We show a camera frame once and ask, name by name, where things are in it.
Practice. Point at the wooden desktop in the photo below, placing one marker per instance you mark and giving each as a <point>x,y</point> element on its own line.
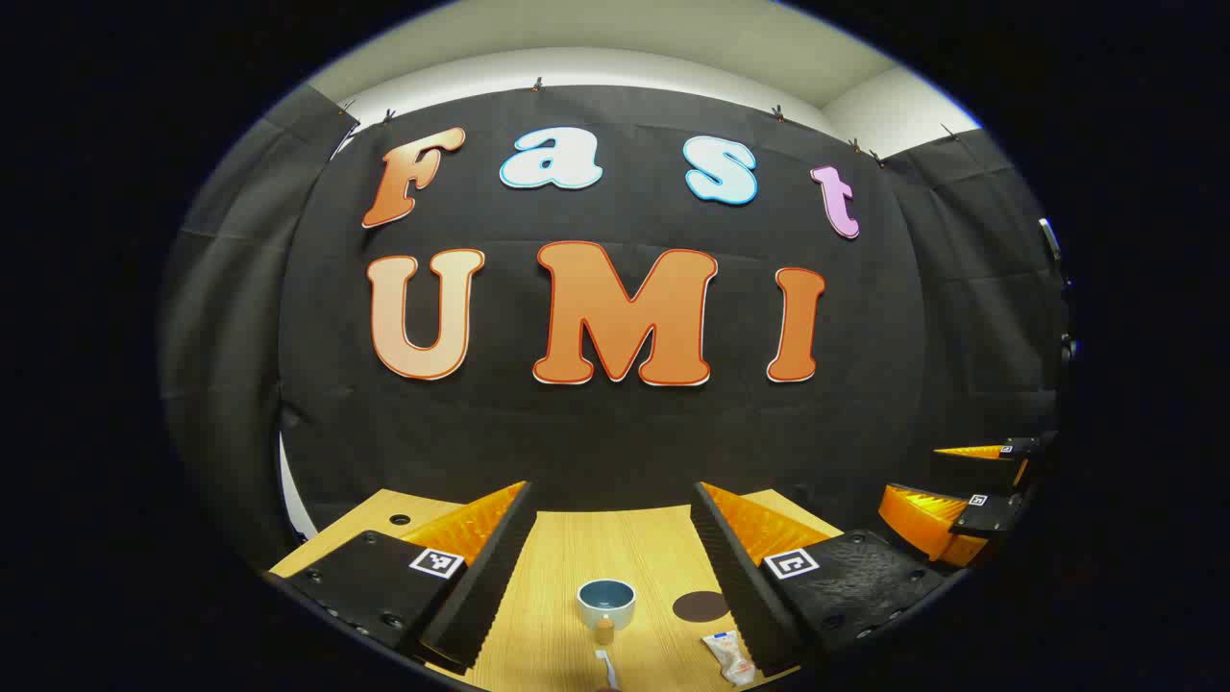
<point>562,548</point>

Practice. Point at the white toothbrush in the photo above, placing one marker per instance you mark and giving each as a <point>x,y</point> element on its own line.
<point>605,665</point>

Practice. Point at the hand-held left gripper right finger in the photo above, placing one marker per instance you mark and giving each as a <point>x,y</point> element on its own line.
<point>745,586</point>

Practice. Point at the white toothpaste tube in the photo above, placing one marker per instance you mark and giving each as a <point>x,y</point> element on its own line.
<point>730,658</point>

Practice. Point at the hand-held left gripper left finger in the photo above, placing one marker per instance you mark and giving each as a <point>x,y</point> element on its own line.
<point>480,586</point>

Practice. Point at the dark round coaster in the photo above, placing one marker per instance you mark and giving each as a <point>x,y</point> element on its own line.
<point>697,606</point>

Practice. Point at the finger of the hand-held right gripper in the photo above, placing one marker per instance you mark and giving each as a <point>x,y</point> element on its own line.
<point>975,471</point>
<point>922,524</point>

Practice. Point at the black backdrop cloth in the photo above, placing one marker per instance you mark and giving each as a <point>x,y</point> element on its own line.
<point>577,432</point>

